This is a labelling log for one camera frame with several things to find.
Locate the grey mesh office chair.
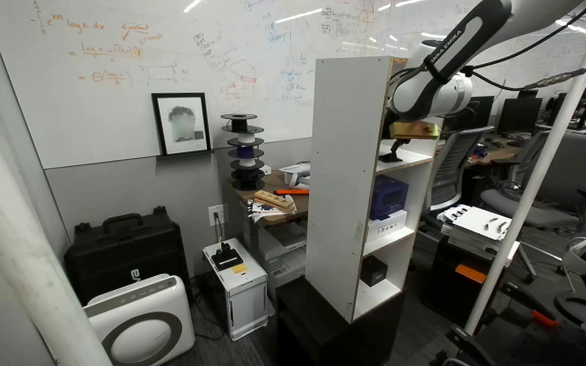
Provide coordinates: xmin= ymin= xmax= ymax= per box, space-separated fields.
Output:
xmin=426 ymin=123 xmax=497 ymax=214

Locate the white slanted pole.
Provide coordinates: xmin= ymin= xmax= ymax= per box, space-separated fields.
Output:
xmin=465 ymin=0 xmax=586 ymax=337

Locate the thick white foreground pole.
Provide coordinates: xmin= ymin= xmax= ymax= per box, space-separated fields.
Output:
xmin=0 ymin=90 xmax=115 ymax=366

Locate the cluttered wooden desk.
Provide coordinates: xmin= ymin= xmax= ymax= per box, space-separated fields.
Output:
xmin=232 ymin=161 xmax=313 ymax=228

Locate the grey padded office chair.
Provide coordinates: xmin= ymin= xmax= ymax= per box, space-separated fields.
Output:
xmin=478 ymin=129 xmax=586 ymax=236

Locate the white wall outlet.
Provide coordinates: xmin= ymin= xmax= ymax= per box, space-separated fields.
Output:
xmin=205 ymin=201 xmax=229 ymax=230

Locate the white particleboard shelf unit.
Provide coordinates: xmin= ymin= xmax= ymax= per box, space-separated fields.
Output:
xmin=303 ymin=54 xmax=446 ymax=324

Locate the dark computer monitor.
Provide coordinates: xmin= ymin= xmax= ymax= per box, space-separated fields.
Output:
xmin=494 ymin=93 xmax=547 ymax=136

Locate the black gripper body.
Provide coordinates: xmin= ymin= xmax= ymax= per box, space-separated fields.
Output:
xmin=386 ymin=118 xmax=439 ymax=142

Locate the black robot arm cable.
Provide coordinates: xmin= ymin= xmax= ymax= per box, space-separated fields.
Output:
xmin=461 ymin=0 xmax=586 ymax=93

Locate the white computer case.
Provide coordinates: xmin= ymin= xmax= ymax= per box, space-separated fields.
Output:
xmin=201 ymin=236 xmax=271 ymax=343

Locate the white round air purifier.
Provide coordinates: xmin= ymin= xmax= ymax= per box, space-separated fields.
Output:
xmin=81 ymin=273 xmax=198 ymax=366

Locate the framed portrait picture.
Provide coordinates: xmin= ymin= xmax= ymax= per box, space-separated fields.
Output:
xmin=150 ymin=92 xmax=214 ymax=159

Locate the black stand under shelf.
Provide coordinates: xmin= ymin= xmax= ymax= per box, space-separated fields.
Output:
xmin=276 ymin=274 xmax=407 ymax=366

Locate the small black box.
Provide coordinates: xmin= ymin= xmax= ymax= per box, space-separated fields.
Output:
xmin=358 ymin=253 xmax=390 ymax=288

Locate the black device on computer case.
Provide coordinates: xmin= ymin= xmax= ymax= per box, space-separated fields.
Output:
xmin=209 ymin=242 xmax=246 ymax=273

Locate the black hard carrying case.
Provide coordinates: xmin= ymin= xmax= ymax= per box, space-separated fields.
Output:
xmin=61 ymin=205 xmax=191 ymax=304

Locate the wall whiteboard with writing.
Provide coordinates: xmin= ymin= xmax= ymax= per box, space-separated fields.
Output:
xmin=0 ymin=0 xmax=586 ymax=171

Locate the white box under blue box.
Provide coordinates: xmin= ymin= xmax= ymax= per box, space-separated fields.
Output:
xmin=365 ymin=208 xmax=409 ymax=247

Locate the stack of filament spools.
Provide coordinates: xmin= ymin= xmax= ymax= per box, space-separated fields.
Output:
xmin=220 ymin=111 xmax=268 ymax=193

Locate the orange block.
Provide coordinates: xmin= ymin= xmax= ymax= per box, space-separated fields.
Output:
xmin=454 ymin=262 xmax=491 ymax=286

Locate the white device with orange button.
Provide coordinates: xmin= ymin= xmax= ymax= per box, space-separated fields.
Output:
xmin=437 ymin=201 xmax=514 ymax=243

